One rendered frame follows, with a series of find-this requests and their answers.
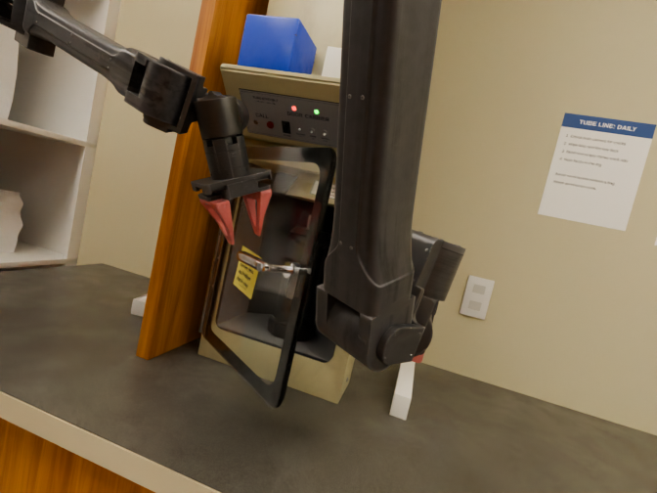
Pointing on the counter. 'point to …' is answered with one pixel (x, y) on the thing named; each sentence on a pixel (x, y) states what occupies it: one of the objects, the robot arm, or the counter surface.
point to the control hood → (294, 86)
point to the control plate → (270, 104)
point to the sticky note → (245, 276)
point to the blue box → (277, 44)
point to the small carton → (332, 63)
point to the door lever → (264, 264)
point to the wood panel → (167, 322)
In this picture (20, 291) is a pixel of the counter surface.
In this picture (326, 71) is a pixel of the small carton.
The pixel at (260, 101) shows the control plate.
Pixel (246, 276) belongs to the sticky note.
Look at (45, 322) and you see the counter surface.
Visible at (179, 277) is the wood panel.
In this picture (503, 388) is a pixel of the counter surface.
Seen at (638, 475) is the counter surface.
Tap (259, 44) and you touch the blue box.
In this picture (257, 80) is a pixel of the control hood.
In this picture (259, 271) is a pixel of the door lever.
